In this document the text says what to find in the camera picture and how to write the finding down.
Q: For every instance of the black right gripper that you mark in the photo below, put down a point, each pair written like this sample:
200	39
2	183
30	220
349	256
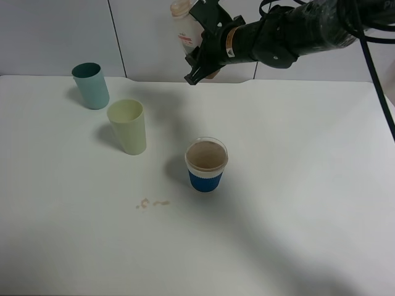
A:
211	55

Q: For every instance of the clear plastic beverage bottle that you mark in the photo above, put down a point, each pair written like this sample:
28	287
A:
189	31

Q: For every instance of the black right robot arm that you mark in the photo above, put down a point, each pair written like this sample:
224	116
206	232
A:
282	34

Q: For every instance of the pale green plastic cup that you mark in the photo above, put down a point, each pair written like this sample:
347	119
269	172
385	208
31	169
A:
127	120

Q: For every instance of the blue sleeved paper cup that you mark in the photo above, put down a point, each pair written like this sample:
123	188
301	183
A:
206	159

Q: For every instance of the teal plastic cup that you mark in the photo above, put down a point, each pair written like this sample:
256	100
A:
92	85

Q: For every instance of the brown spilled drink stain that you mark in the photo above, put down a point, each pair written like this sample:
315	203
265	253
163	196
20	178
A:
145	203

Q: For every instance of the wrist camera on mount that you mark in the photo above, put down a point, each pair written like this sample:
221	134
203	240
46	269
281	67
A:
210	14

